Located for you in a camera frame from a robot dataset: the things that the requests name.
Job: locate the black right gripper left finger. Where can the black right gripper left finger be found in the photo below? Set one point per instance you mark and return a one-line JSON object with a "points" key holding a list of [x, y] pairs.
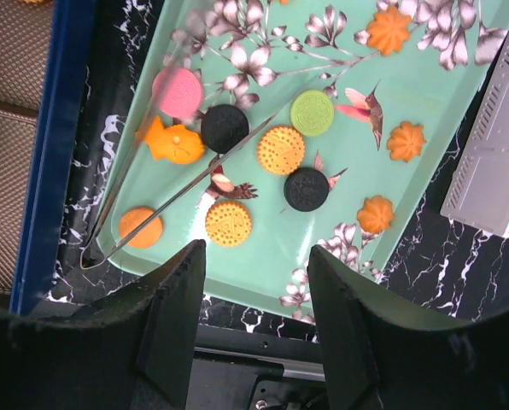
{"points": [[132, 349]]}

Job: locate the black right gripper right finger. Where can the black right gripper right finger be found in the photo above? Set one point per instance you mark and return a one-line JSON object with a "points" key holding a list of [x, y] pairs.
{"points": [[381, 351]]}

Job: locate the metal tongs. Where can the metal tongs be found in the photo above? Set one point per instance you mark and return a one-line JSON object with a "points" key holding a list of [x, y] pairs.
{"points": [[153, 208]]}

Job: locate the blue cookie tin box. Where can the blue cookie tin box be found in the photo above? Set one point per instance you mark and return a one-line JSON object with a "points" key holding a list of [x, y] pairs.
{"points": [[68, 54]]}

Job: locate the orange flower cookie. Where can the orange flower cookie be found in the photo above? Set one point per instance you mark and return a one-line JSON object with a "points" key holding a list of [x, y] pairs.
{"points": [[406, 141], [388, 31], [376, 215]]}

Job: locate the round yellow sandwich cookie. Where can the round yellow sandwich cookie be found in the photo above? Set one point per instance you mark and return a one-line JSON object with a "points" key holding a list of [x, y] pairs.
{"points": [[228, 223], [281, 150]]}

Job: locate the black sandwich cookie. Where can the black sandwich cookie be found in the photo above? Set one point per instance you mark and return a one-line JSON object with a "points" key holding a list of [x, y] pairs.
{"points": [[223, 126], [306, 189]]}

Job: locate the white desk file organizer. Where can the white desk file organizer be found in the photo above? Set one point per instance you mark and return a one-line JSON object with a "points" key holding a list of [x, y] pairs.
{"points": [[478, 195]]}

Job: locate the yellow fish cookie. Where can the yellow fish cookie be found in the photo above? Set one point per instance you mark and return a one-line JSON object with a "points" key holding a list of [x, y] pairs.
{"points": [[176, 143]]}

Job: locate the green sandwich cookie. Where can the green sandwich cookie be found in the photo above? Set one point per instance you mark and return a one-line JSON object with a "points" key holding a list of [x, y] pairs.
{"points": [[312, 113]]}

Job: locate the green floral serving tray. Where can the green floral serving tray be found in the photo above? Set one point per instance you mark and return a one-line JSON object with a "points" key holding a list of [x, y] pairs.
{"points": [[430, 82]]}

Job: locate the pink sandwich cookie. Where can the pink sandwich cookie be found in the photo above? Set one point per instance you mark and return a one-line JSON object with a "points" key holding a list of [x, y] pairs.
{"points": [[183, 96]]}

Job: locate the gold plastic divider tray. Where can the gold plastic divider tray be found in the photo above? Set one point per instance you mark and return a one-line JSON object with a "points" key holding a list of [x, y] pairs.
{"points": [[25, 29]]}

